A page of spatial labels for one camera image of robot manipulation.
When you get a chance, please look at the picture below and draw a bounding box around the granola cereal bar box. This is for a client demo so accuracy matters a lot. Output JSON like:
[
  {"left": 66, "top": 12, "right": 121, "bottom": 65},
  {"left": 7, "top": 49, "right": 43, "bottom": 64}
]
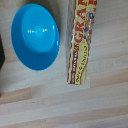
[{"left": 66, "top": 0, "right": 99, "bottom": 89}]

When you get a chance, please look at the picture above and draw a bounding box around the blue plastic bowl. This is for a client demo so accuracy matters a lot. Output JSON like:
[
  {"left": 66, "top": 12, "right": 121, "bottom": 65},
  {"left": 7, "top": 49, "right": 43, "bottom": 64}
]
[{"left": 10, "top": 3, "right": 61, "bottom": 72}]

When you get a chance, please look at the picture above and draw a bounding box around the black fabric storage box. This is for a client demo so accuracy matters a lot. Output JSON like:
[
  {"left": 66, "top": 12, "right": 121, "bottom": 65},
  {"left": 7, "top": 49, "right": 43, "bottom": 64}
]
[{"left": 0, "top": 34, "right": 6, "bottom": 71}]

